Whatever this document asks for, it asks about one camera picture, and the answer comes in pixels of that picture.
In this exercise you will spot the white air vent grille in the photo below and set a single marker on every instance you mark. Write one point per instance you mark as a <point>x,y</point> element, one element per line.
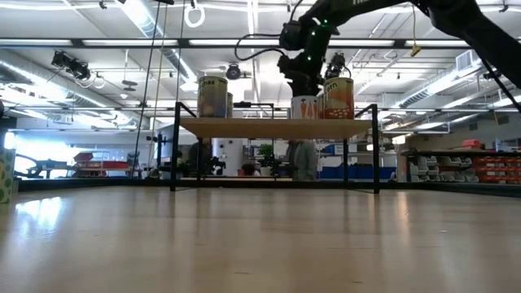
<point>464,61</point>

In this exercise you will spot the dark storage rack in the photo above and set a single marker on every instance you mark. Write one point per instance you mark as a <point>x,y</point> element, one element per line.
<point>431,154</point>

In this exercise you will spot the red storage bins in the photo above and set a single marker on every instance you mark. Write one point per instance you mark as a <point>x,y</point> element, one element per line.
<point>498,169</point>

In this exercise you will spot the wooden shelf with black frame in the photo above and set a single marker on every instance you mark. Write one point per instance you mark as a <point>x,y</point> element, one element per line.
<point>375,163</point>

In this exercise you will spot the blue grey peaches can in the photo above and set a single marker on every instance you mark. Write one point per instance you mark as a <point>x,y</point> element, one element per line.
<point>211,97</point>

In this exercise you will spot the red cart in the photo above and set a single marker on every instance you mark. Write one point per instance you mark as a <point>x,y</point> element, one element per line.
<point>110,165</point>

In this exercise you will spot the black hanging camera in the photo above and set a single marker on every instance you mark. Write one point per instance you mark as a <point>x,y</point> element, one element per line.
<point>337,65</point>

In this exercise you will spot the red bin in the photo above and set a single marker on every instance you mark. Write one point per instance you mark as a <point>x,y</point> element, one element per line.
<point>472,144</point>

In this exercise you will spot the wooden shelf board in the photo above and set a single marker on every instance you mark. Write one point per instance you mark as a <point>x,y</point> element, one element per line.
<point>277,128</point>

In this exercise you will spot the white carrots can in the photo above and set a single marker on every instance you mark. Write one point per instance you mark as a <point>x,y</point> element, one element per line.
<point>305,109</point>

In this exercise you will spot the black overhead crossbar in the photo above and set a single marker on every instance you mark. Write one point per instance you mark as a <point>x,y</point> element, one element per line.
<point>183,42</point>

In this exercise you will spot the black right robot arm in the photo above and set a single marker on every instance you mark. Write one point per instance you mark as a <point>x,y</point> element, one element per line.
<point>468,20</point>

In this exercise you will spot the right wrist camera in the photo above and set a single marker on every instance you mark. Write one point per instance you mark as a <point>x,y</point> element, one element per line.
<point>291,36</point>

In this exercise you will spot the green potted plant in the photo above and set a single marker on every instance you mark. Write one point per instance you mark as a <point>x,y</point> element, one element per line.
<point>266,154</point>

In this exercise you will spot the green polka-dot box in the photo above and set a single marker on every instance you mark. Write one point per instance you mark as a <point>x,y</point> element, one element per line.
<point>6,175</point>

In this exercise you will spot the black stand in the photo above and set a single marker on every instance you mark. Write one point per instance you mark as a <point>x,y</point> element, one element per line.
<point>159,142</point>

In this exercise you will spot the blue storage bins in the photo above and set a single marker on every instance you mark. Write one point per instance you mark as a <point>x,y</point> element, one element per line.
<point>362,171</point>

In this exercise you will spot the black ceiling camera mount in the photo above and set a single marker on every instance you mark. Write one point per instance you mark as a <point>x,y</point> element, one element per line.
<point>71,65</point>

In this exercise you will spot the round black ceiling device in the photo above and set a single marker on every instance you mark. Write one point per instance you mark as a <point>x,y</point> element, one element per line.
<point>233,72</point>

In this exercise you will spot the person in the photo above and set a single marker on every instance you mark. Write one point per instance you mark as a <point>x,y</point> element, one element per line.
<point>199,156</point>
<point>301,158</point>

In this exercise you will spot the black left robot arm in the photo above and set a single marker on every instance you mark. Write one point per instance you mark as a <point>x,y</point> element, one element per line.
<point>8,123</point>

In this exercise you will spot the white sign board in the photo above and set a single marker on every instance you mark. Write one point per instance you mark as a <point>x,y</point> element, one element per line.
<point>280,143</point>

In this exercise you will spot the black table edge rail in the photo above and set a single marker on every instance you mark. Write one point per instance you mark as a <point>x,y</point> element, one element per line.
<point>122,183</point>

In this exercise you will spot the dark round ceiling lamp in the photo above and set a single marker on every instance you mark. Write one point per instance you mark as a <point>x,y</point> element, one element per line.
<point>129,83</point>
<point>130,89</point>

